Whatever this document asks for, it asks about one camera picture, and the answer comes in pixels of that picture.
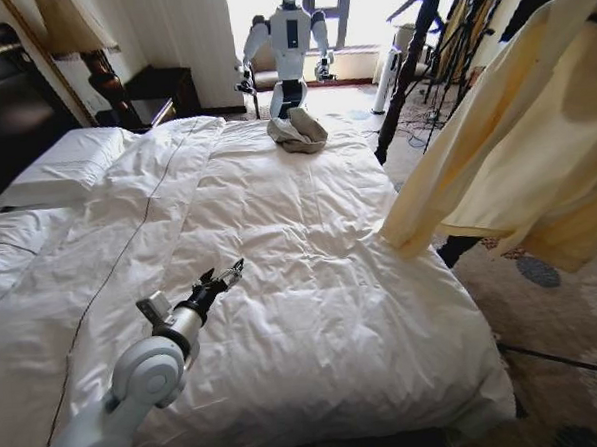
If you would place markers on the black stand leg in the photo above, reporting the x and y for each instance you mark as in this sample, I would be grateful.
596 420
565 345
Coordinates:
561 359

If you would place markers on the black tripod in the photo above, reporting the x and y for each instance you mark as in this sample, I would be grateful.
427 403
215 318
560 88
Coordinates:
458 50

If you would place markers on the grey crumpled clothes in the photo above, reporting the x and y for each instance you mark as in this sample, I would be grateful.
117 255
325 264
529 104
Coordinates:
296 132

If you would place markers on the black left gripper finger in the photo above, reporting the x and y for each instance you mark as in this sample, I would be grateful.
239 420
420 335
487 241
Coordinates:
206 276
232 273

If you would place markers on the white pillow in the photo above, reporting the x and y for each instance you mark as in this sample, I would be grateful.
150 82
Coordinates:
60 166

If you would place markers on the table lamp with beige shade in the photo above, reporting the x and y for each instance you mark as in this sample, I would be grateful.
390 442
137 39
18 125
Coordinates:
75 20

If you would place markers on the dark wooden nightstand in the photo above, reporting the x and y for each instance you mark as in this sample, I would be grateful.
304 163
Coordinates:
154 107

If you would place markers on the dark headboard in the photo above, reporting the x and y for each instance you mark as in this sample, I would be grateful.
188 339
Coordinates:
12 108

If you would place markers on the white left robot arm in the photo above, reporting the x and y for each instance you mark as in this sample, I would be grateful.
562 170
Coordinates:
136 377

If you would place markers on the white tower appliance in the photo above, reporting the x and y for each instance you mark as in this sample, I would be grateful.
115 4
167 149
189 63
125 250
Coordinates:
386 83

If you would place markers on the dark window frame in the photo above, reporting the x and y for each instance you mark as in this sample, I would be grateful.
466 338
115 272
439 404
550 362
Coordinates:
341 11

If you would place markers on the yellow curtain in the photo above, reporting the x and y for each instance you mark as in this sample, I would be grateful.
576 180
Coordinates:
499 0

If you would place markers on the white duvet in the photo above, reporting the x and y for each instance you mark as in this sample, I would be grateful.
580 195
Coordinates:
289 234

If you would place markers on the white humanoid robot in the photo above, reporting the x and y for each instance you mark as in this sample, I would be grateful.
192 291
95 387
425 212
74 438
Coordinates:
289 39

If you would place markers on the cream hanging garment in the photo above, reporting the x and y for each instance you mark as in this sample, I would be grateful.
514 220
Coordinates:
515 147

